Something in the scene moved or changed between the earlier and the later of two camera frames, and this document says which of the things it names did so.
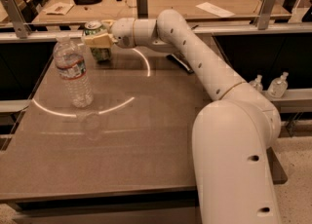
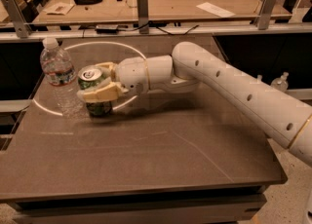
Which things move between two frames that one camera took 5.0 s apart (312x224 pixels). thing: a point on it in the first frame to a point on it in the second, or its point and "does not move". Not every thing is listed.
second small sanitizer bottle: [278, 87] does not move
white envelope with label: [59, 8] does not move
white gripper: [123, 32] to [132, 72]
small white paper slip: [211, 8] does not move
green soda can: [100, 54] to [89, 76]
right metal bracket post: [269, 2] does not move
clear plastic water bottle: [70, 64] to [60, 74]
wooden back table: [97, 0] does not move
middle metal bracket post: [142, 5] does not move
